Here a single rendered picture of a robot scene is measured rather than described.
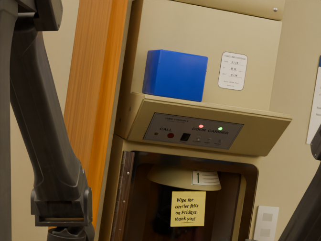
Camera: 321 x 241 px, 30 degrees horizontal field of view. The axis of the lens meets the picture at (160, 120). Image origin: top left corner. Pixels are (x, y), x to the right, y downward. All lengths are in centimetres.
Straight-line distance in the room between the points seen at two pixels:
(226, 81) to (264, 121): 14
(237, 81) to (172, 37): 18
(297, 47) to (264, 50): 53
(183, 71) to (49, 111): 48
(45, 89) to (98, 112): 44
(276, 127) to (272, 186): 63
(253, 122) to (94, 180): 34
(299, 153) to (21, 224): 86
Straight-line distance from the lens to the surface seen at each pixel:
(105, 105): 115
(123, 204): 127
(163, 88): 115
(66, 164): 82
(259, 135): 127
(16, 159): 167
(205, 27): 130
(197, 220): 132
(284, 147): 188
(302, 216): 94
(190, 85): 117
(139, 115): 117
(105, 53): 115
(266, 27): 135
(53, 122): 75
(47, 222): 91
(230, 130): 124
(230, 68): 131
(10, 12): 56
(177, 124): 120
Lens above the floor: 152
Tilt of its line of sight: 3 degrees down
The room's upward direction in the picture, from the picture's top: 8 degrees clockwise
